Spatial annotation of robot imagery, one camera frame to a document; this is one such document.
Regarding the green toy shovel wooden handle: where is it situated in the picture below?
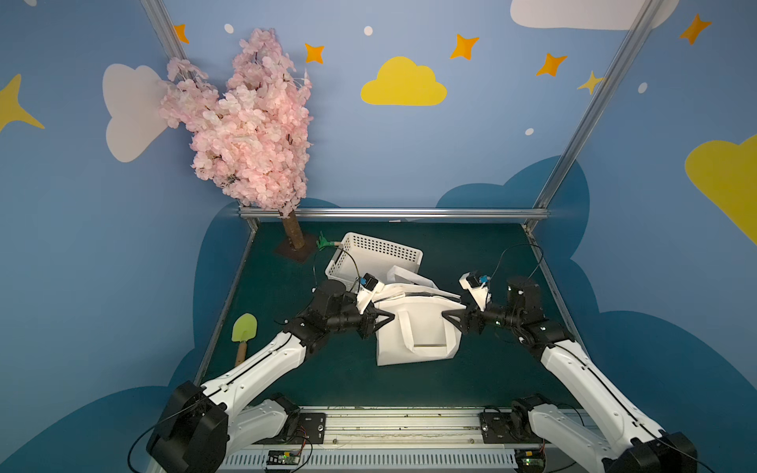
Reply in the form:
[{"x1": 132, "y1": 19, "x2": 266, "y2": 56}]
[{"x1": 232, "y1": 313, "x2": 258, "y2": 367}]

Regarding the aluminium left corner post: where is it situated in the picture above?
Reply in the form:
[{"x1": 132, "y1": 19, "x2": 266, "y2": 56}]
[{"x1": 140, "y1": 0, "x2": 186, "y2": 59}]

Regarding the white insulated delivery bag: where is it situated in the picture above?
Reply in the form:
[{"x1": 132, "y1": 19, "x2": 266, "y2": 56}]
[{"x1": 373, "y1": 266, "x2": 465, "y2": 367}]

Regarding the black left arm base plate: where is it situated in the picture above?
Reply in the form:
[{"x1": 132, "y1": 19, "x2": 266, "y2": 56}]
[{"x1": 282, "y1": 412, "x2": 327, "y2": 445}]

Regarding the white perforated plastic basket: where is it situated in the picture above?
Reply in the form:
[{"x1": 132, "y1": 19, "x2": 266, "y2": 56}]
[{"x1": 324, "y1": 233, "x2": 423, "y2": 293}]

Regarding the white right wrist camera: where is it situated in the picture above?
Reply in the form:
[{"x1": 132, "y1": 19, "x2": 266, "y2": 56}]
[{"x1": 459, "y1": 271, "x2": 491, "y2": 311}]

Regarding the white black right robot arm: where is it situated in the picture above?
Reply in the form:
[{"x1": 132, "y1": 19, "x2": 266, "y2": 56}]
[{"x1": 443, "y1": 272, "x2": 698, "y2": 472}]

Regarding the aluminium right corner post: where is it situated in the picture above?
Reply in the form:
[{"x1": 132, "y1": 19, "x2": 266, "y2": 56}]
[{"x1": 533, "y1": 0, "x2": 664, "y2": 213}]

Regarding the aluminium corner post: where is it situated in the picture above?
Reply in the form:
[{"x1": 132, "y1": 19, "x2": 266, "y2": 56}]
[
  {"x1": 140, "y1": 0, "x2": 186, "y2": 59},
  {"x1": 533, "y1": 0, "x2": 664, "y2": 213}
]

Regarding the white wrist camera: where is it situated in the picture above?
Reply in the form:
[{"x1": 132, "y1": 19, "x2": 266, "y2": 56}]
[
  {"x1": 459, "y1": 271, "x2": 491, "y2": 311},
  {"x1": 356, "y1": 273, "x2": 384, "y2": 315}
]

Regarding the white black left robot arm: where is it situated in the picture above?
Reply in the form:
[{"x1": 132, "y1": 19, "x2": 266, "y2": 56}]
[{"x1": 144, "y1": 274, "x2": 394, "y2": 472}]

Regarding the aluminium back table rail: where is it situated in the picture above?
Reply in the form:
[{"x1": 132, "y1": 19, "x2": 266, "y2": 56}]
[{"x1": 295, "y1": 208, "x2": 549, "y2": 222}]

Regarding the pink artificial blossom tree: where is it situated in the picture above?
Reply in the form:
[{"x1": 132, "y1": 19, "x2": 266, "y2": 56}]
[{"x1": 160, "y1": 29, "x2": 315, "y2": 262}]

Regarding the aluminium table rail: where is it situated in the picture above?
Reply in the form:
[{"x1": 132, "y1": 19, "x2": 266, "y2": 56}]
[
  {"x1": 295, "y1": 208, "x2": 549, "y2": 222},
  {"x1": 172, "y1": 215, "x2": 259, "y2": 384},
  {"x1": 533, "y1": 248, "x2": 599, "y2": 355}
]

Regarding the aluminium right table rail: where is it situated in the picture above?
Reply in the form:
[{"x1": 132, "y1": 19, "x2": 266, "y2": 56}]
[{"x1": 533, "y1": 248, "x2": 599, "y2": 355}]

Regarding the aluminium left table rail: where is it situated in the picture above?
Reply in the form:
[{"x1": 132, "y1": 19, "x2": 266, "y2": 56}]
[{"x1": 172, "y1": 215, "x2": 259, "y2": 384}]

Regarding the right green circuit board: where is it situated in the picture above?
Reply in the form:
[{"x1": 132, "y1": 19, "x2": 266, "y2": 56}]
[{"x1": 515, "y1": 449, "x2": 545, "y2": 473}]

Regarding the small green plant toy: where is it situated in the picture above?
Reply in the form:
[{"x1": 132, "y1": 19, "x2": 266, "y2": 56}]
[{"x1": 317, "y1": 233, "x2": 342, "y2": 251}]

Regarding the green circuit board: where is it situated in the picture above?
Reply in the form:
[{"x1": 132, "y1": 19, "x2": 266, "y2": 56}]
[
  {"x1": 265, "y1": 451, "x2": 302, "y2": 468},
  {"x1": 515, "y1": 449, "x2": 545, "y2": 473}
]

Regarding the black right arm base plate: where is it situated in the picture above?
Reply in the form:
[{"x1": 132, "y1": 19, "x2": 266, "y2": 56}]
[{"x1": 479, "y1": 406, "x2": 532, "y2": 445}]

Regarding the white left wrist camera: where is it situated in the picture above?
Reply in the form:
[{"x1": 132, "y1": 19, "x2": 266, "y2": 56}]
[{"x1": 356, "y1": 273, "x2": 384, "y2": 315}]

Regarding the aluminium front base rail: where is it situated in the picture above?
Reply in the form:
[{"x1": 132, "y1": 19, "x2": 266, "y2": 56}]
[{"x1": 215, "y1": 406, "x2": 595, "y2": 472}]

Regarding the left green circuit board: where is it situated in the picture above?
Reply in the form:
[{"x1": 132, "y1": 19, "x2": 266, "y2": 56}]
[{"x1": 265, "y1": 451, "x2": 302, "y2": 468}]

